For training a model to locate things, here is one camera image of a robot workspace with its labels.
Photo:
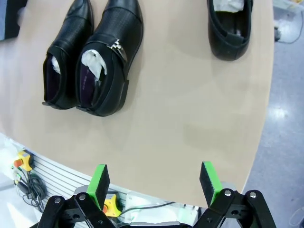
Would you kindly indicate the white paper shoe stuffing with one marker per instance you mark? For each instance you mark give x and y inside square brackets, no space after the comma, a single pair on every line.
[230,6]
[56,65]
[95,61]

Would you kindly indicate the aluminium slotted table rail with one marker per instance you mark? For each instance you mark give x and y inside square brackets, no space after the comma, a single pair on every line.
[59,171]

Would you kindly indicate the white device box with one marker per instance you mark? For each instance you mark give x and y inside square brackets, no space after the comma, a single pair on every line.
[185,213]

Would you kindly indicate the black metal stand shelf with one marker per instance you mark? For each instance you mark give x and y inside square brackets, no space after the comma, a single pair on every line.
[10,19]

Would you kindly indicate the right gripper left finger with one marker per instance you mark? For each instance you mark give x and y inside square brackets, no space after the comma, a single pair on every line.
[95,190]

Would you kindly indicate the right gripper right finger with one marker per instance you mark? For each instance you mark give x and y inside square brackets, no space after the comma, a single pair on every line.
[211,187]

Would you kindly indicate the yellow emergency stop box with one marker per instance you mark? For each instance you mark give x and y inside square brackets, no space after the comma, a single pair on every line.
[112,205]

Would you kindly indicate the black plain leather shoe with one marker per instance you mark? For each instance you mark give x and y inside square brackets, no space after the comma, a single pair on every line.
[228,50]

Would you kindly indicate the orange emergency stop box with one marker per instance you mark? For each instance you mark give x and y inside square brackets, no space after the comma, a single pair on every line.
[23,161]

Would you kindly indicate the black buckle loafer shoe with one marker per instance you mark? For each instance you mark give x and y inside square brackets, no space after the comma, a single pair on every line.
[118,35]
[71,35]

